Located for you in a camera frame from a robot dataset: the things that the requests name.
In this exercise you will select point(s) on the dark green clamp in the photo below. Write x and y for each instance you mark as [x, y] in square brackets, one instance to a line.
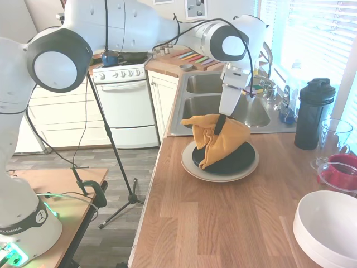
[99, 192]

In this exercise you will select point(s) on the purple knife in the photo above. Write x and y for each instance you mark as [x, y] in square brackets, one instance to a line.
[208, 61]

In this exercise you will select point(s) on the white horizontal window blind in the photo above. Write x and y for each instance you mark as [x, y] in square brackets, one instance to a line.
[270, 14]
[320, 33]

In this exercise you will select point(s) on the clear stemmed glass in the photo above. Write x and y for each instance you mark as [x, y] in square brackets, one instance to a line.
[334, 134]

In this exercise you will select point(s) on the yellow knife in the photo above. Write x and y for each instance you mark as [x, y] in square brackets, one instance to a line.
[192, 57]

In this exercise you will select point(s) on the small white poster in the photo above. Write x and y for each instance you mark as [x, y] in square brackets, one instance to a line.
[163, 1]

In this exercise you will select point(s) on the black frying pan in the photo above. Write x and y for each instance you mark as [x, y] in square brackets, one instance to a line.
[134, 56]

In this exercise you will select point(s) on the small white sink fitting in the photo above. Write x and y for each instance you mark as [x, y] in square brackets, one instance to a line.
[277, 106]

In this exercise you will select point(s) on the green knife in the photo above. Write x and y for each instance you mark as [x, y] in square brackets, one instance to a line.
[202, 59]

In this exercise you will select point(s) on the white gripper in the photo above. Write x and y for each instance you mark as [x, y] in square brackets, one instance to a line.
[231, 95]

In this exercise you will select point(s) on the stainless double sink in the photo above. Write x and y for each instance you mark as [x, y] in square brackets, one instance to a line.
[200, 111]

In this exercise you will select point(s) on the black shaker bottle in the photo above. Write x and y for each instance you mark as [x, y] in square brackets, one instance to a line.
[312, 120]

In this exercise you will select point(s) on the small spice jar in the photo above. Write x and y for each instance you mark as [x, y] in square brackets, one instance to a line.
[166, 49]
[161, 50]
[170, 48]
[154, 53]

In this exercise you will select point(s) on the teal knife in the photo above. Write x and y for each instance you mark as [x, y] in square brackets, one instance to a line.
[186, 56]

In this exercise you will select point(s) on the black camera tripod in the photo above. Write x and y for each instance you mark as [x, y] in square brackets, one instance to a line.
[132, 198]

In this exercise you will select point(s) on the dark blue plate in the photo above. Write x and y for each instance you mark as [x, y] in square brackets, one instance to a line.
[240, 162]

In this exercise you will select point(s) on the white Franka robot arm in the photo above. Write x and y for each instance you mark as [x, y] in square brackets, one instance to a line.
[125, 25]

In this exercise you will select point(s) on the black silver stereo camera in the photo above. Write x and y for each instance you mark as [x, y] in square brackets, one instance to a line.
[60, 16]

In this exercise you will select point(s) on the white kitchen stove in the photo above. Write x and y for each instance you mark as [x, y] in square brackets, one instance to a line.
[125, 106]

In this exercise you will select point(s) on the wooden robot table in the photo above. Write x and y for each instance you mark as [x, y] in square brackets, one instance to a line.
[69, 223]

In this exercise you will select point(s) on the small grey bowl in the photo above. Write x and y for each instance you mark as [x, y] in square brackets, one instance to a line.
[186, 67]

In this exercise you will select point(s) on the yellow and green sponge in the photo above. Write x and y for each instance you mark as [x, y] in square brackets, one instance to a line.
[258, 90]

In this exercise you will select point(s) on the cream dinner plate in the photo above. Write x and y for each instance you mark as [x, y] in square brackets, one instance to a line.
[186, 162]

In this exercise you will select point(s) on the yellow terry towel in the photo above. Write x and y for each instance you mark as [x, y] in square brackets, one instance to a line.
[226, 142]

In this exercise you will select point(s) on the white poster grey cubes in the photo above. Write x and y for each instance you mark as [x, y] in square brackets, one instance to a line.
[196, 8]

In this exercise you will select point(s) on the white wide bowl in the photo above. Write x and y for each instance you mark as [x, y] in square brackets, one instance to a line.
[326, 223]

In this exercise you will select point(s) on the clear dish soap bottle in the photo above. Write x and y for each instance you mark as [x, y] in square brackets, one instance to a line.
[287, 114]

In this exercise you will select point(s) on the blue enamel kettle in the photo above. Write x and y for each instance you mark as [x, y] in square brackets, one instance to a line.
[108, 59]

